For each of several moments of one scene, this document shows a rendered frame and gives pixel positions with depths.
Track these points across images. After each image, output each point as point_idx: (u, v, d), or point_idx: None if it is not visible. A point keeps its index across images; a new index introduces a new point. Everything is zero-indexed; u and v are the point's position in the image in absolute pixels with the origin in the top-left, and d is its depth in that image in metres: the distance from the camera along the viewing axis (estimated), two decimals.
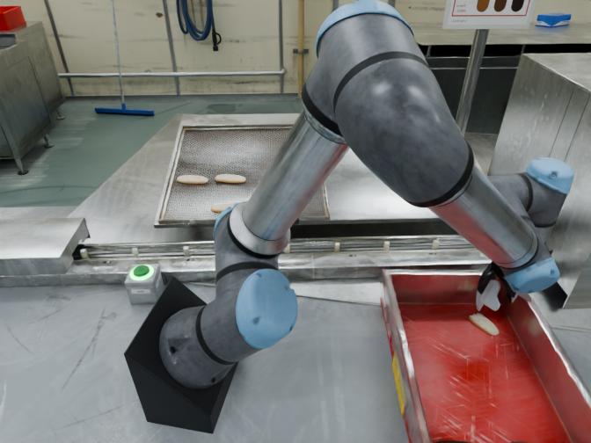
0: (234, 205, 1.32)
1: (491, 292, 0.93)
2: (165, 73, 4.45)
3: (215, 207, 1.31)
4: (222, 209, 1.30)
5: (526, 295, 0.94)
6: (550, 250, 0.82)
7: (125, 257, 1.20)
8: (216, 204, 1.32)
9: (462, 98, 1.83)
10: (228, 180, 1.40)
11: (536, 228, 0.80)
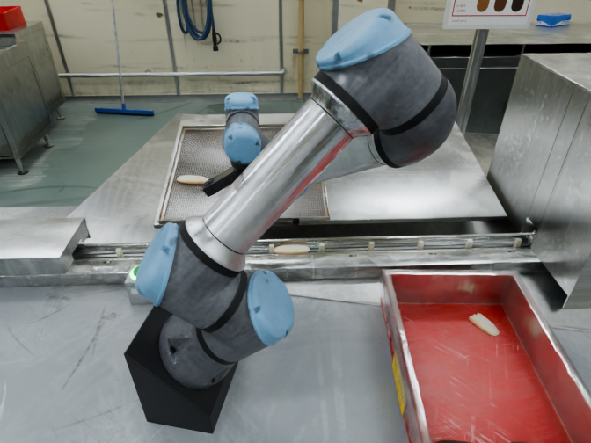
0: (300, 246, 1.23)
1: None
2: (165, 73, 4.45)
3: (280, 250, 1.22)
4: (288, 251, 1.21)
5: None
6: None
7: (125, 257, 1.20)
8: (280, 246, 1.23)
9: (462, 98, 1.83)
10: None
11: None
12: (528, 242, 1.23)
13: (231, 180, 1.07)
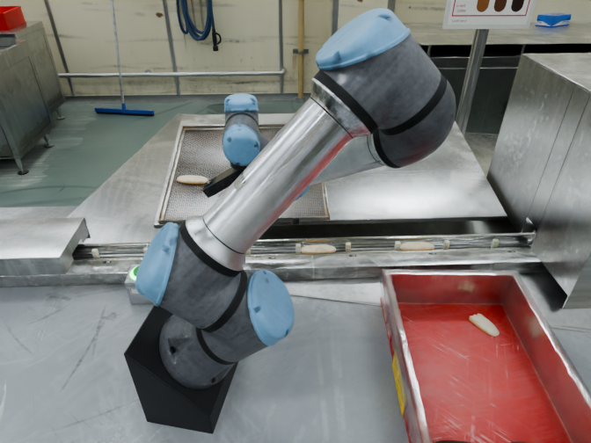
0: (425, 243, 1.24)
1: None
2: (165, 73, 4.45)
3: (406, 246, 1.23)
4: (415, 248, 1.23)
5: None
6: None
7: (125, 257, 1.20)
8: (405, 243, 1.24)
9: (462, 98, 1.83)
10: None
11: None
12: (528, 242, 1.23)
13: (231, 181, 1.07)
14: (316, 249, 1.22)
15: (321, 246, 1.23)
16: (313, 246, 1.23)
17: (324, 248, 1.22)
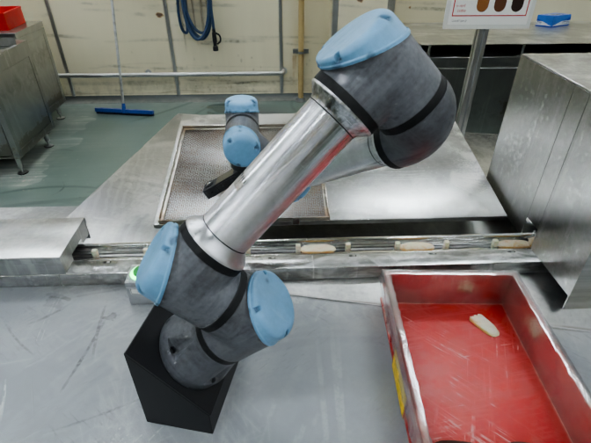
0: None
1: None
2: (165, 73, 4.45)
3: None
4: None
5: None
6: None
7: (125, 257, 1.20)
8: None
9: (462, 98, 1.83)
10: (317, 251, 1.22)
11: None
12: (528, 242, 1.23)
13: (231, 183, 1.07)
14: (513, 243, 1.24)
15: (516, 241, 1.25)
16: (508, 241, 1.25)
17: (521, 243, 1.24)
